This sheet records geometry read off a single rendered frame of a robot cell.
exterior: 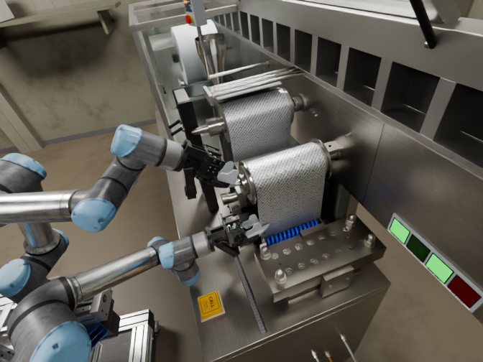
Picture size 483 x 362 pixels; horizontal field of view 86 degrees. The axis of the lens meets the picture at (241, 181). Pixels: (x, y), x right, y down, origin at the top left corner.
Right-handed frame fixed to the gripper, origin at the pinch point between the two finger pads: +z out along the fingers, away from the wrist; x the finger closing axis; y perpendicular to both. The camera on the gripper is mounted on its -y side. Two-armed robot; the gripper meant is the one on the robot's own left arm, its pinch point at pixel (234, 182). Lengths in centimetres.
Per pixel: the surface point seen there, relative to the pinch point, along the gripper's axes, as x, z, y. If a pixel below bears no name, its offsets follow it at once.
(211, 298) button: -14.3, 8.4, -38.0
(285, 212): -5.8, 20.5, -2.2
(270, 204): -5.8, 12.2, -0.5
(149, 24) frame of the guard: 97, -28, 18
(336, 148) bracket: -1.3, 25.0, 23.8
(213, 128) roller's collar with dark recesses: 22.5, -4.5, 6.2
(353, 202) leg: 8, 69, 4
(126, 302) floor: 55, 17, -151
